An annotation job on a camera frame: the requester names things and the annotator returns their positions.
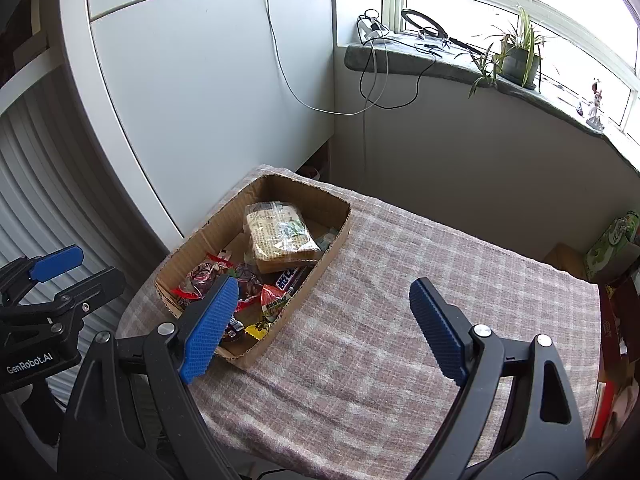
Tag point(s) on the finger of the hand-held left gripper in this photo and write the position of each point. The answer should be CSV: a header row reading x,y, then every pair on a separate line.
x,y
95,287
55,262

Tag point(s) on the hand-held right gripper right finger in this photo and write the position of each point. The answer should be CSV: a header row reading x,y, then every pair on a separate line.
x,y
440,332

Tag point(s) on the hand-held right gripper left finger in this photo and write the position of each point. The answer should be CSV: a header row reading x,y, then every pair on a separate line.
x,y
210,330

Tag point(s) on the brown chocolate bar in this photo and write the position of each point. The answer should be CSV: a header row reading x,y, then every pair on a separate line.
x,y
290,280
234,331

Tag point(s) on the yellow candy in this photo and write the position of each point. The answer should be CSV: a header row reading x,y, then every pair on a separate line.
x,y
257,331

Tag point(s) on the dark red snack packet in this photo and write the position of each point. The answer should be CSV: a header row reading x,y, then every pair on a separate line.
x,y
247,282
205,277

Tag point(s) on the red lid jelly cup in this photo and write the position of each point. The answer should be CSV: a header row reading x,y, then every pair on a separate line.
x,y
275,305

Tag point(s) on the clear bread packet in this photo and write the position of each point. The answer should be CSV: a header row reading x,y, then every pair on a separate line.
x,y
280,235

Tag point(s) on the cardboard box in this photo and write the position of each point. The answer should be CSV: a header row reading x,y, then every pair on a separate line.
x,y
300,195

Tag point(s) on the checked pink cloth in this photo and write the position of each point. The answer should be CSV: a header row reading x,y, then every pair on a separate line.
x,y
400,260

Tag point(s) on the red book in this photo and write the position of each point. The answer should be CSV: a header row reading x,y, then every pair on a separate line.
x,y
602,410

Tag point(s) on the red storage box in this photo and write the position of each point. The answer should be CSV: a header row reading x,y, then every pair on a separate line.
x,y
620,310

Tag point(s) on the green printed carton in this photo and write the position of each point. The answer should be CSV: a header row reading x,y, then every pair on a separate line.
x,y
612,250

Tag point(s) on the white cabinet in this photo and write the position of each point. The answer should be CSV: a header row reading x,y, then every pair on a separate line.
x,y
200,85

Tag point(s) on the pink white figurine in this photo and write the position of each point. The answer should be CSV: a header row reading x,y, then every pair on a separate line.
x,y
594,105

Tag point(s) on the potted spider plant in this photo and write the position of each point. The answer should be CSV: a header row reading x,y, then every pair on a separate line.
x,y
520,67

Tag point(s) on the white charger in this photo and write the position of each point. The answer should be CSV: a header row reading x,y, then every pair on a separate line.
x,y
370,27

